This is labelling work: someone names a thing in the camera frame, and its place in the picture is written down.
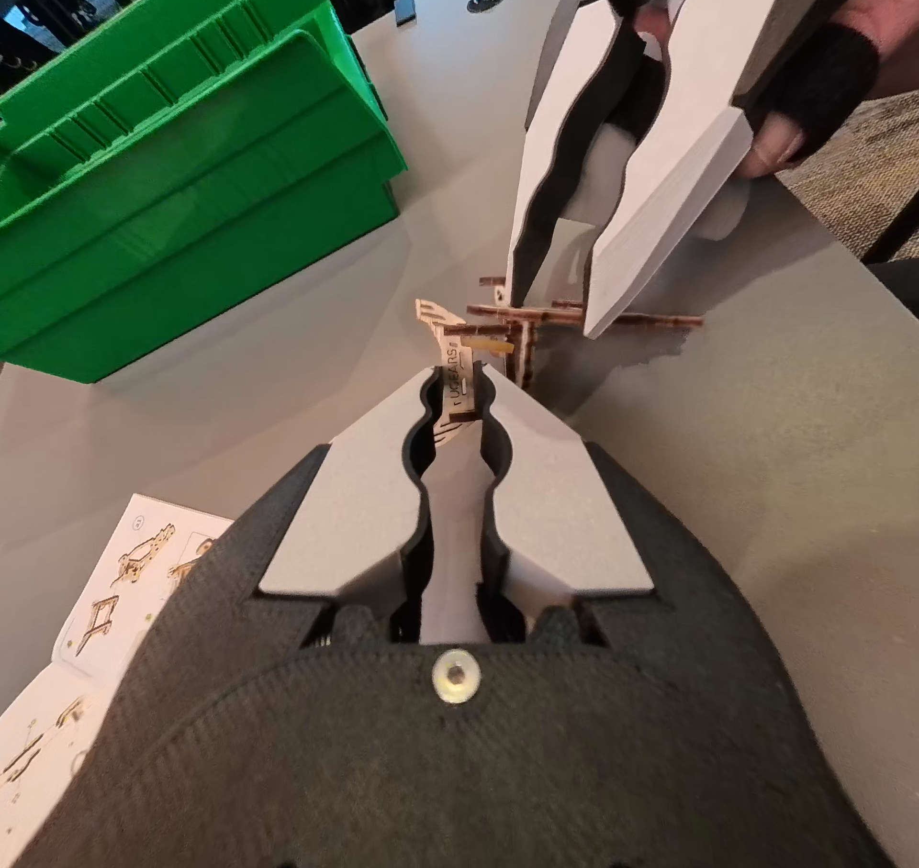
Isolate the black metal leg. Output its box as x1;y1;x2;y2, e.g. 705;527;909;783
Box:
860;211;919;264

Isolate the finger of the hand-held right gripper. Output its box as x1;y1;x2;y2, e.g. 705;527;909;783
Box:
583;0;805;340
506;0;646;307

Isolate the green plastic storage bin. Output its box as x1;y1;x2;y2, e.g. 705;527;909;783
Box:
0;0;389;252
0;118;401;386

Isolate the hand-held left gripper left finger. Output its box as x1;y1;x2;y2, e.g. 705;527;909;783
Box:
257;367;442;645

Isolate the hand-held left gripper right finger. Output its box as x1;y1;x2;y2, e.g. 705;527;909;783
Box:
475;363;657;643

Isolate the wooden model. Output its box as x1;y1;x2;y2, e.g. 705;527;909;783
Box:
415;276;706;447

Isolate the printed instruction sheet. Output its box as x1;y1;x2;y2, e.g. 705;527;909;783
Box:
0;493;235;865

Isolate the black chair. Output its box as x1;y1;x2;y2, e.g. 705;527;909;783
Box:
872;259;919;318

